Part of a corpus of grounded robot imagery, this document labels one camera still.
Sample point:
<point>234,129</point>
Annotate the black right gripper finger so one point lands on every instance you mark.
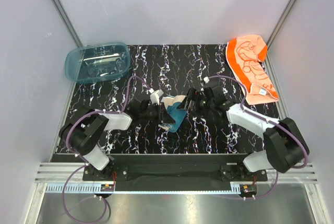
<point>188,104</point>
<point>193,94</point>

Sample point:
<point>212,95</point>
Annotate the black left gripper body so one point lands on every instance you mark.
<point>151,114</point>

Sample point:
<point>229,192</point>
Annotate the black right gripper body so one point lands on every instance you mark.
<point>203,105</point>

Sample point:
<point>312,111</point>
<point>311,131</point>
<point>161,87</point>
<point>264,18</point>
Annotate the teal beige cartoon towel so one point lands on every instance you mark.
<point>178,115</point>

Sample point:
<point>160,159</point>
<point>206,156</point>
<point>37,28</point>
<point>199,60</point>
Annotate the orange cartoon towel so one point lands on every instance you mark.
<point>245,56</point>

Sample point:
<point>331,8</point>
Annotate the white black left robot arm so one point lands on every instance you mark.
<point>82,134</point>

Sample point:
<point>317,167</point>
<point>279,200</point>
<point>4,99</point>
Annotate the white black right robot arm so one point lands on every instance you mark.
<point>284,147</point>

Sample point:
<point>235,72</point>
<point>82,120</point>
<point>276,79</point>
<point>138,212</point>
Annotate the teal transparent plastic basin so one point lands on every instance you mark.
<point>97,63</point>

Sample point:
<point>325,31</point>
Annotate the left controller board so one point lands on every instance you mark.
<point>107,187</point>

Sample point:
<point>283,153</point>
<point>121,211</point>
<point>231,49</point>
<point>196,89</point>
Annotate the controller board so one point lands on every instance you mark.
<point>107,187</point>
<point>248,190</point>

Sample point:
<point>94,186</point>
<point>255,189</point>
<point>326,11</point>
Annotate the right controller board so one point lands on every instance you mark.
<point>248,190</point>

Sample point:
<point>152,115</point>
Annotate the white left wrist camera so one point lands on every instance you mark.
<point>155,96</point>

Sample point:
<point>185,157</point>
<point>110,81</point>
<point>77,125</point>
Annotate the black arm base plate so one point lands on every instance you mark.
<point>224,167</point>

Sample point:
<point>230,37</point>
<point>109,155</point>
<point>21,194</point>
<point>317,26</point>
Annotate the right slotted cable duct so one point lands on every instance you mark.
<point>235,188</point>

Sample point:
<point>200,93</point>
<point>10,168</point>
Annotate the slotted cable duct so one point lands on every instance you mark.
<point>235,188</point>
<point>75,188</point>

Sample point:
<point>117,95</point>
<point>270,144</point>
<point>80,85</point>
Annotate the left slotted cable duct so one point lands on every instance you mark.
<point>75,188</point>

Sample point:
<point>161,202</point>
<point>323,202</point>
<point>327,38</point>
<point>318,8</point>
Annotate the aluminium front frame rail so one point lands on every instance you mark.
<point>53,172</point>

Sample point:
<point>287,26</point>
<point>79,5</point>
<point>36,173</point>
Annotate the right rear aluminium post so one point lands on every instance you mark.
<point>288,8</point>

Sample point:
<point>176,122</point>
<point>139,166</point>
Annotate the aluminium post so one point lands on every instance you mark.
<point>67,22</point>
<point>288,8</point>

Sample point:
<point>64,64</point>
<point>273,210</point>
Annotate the left rear aluminium post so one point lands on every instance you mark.
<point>67,22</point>

